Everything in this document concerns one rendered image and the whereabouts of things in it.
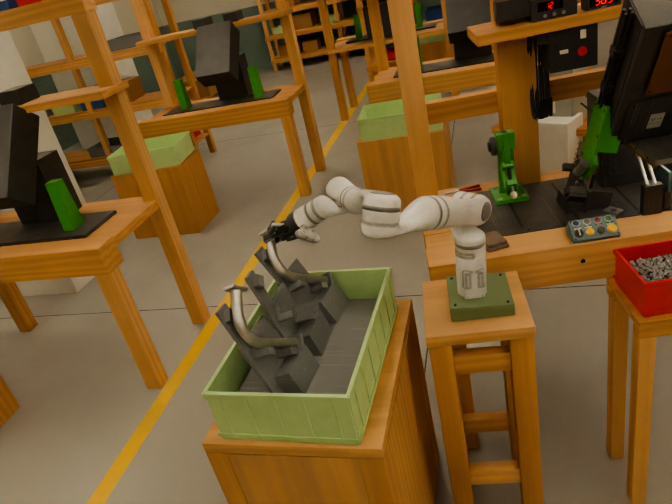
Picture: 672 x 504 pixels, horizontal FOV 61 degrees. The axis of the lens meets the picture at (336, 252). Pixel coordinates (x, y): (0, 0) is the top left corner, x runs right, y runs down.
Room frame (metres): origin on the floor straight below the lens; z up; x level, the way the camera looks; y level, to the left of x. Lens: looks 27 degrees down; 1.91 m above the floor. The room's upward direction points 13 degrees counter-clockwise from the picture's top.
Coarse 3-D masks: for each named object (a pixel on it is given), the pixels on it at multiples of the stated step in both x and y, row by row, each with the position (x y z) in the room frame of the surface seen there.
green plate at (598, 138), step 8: (592, 112) 1.93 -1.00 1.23; (600, 112) 1.86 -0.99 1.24; (608, 112) 1.81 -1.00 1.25; (592, 120) 1.91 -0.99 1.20; (600, 120) 1.84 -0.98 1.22; (608, 120) 1.83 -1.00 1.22; (592, 128) 1.89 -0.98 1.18; (600, 128) 1.83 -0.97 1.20; (608, 128) 1.83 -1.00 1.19; (592, 136) 1.87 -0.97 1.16; (600, 136) 1.82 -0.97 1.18; (608, 136) 1.83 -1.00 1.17; (616, 136) 1.82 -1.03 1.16; (584, 144) 1.92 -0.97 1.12; (592, 144) 1.86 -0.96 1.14; (600, 144) 1.83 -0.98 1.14; (608, 144) 1.83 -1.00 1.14; (616, 144) 1.82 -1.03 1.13; (584, 152) 1.91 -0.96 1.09; (592, 152) 1.84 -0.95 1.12; (608, 152) 1.83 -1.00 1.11; (616, 152) 1.82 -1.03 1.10
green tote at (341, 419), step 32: (352, 288) 1.70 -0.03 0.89; (384, 288) 1.53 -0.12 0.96; (256, 320) 1.56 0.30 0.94; (384, 320) 1.48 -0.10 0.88; (384, 352) 1.41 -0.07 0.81; (224, 384) 1.31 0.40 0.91; (352, 384) 1.12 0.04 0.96; (224, 416) 1.22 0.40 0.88; (256, 416) 1.18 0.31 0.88; (288, 416) 1.15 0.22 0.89; (320, 416) 1.12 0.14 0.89; (352, 416) 1.09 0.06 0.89
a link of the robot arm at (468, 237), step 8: (456, 192) 1.53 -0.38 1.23; (464, 192) 1.52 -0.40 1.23; (456, 232) 1.49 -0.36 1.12; (464, 232) 1.49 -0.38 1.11; (472, 232) 1.49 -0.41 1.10; (480, 232) 1.49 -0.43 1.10; (456, 240) 1.49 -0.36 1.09; (464, 240) 1.47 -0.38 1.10; (472, 240) 1.46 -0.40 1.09; (480, 240) 1.46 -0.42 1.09; (464, 248) 1.47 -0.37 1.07; (472, 248) 1.46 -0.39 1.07
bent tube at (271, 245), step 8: (264, 232) 1.67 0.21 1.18; (272, 240) 1.65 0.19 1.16; (272, 248) 1.63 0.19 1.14; (272, 256) 1.61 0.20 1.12; (272, 264) 1.60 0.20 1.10; (280, 264) 1.60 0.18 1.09; (280, 272) 1.59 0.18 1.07; (288, 272) 1.60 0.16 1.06; (288, 280) 1.60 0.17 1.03; (296, 280) 1.60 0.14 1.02; (312, 280) 1.65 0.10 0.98; (320, 280) 1.67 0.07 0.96
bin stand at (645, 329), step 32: (608, 288) 1.52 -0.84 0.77; (608, 320) 1.53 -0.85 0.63; (640, 320) 1.29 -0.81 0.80; (608, 352) 1.53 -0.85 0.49; (640, 352) 1.29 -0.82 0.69; (608, 384) 1.52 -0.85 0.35; (640, 384) 1.29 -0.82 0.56; (608, 416) 1.52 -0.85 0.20; (640, 416) 1.29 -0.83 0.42; (608, 448) 1.51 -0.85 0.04; (640, 448) 1.29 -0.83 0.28; (640, 480) 1.28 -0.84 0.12
